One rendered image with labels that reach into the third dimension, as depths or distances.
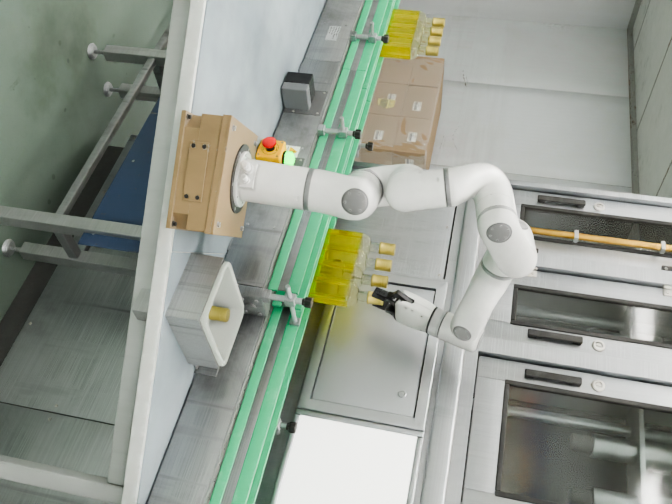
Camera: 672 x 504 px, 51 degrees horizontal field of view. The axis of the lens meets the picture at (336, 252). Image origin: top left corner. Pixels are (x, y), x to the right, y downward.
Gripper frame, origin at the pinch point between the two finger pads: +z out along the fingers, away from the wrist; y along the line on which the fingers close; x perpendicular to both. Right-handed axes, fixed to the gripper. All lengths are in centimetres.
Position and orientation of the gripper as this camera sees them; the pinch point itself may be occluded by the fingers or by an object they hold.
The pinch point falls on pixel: (380, 298)
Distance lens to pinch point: 189.7
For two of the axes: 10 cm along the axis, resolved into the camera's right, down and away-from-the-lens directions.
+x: -4.9, 7.1, -5.1
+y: -0.6, -6.1, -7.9
